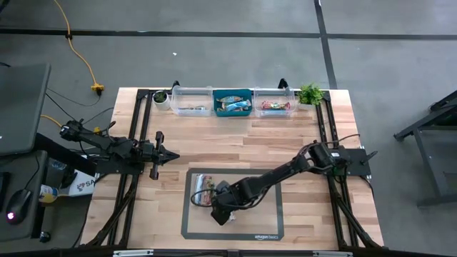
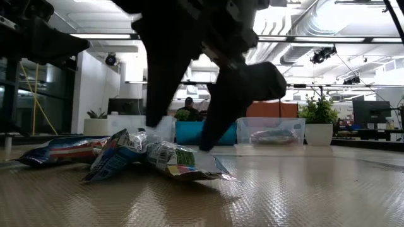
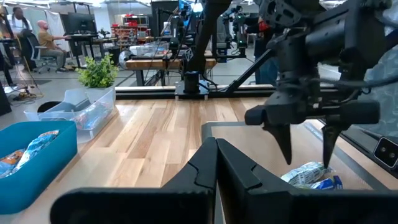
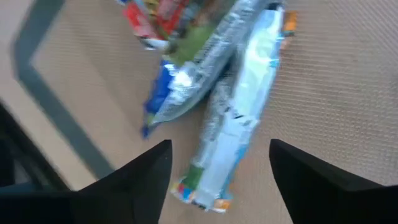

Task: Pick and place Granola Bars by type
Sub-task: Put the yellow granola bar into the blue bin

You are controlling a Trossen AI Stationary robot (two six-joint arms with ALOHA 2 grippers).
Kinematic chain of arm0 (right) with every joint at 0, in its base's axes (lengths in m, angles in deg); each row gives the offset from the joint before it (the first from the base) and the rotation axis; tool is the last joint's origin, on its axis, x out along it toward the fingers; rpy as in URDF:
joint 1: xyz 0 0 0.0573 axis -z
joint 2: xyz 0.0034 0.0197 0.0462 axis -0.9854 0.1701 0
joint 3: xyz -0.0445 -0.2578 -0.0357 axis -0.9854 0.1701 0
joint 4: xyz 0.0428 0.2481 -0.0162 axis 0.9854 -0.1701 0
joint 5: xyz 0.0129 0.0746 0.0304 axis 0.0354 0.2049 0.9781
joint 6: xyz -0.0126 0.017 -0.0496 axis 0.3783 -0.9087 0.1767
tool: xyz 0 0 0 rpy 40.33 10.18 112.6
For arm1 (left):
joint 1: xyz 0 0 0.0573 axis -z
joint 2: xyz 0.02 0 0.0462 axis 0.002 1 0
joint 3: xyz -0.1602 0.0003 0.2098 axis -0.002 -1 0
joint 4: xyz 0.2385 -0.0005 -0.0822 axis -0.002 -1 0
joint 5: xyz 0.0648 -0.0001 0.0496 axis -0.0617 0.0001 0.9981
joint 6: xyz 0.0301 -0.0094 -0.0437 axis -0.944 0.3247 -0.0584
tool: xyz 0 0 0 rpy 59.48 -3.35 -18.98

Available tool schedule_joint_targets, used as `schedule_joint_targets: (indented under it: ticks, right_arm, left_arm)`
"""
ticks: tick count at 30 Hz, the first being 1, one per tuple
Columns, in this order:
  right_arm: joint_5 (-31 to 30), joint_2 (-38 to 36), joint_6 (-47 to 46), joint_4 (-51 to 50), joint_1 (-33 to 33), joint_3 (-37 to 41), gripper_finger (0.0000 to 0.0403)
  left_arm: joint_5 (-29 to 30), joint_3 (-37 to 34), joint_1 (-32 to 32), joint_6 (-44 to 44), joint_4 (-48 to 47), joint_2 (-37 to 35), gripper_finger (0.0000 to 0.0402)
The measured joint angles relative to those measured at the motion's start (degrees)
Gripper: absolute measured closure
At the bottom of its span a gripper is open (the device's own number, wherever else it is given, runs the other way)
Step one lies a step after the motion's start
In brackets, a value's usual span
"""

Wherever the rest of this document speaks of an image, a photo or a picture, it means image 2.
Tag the clear jar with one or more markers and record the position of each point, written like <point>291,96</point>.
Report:
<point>390,123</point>

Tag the teal plastic bin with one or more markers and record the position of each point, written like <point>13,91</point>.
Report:
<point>187,134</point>

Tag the black ceiling spotlight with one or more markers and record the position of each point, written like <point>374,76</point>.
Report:
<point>110,59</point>
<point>352,81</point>
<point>322,56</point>

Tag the black computer monitor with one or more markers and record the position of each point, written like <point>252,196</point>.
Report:
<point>370,112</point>

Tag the person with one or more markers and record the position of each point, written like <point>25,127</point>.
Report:
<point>188,104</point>

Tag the orange partition panel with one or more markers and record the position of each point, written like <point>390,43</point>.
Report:
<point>274,109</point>

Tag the leafy plant in white pot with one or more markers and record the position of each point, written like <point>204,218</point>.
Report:
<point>318,126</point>

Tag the white LED light strip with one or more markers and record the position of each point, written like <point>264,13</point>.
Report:
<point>329,39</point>
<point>101,36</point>
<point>273,38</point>
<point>388,40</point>

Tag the clear plastic bin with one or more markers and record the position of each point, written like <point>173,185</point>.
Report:
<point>126,124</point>
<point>271,123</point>

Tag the black metal table frame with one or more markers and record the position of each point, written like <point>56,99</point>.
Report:
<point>300,85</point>

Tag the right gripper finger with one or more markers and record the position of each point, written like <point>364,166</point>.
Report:
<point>240,88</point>
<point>170,63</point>

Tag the grey-bordered silicone mat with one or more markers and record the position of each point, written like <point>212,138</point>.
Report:
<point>284,201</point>

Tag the black desk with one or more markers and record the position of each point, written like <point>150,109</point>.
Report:
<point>375,132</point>

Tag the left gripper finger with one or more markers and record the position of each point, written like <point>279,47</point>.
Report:
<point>53,44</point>

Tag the small succulent in white pot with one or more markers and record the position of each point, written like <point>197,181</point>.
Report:
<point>94,127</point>

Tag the small green plant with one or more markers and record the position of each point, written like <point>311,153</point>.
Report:
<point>183,115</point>

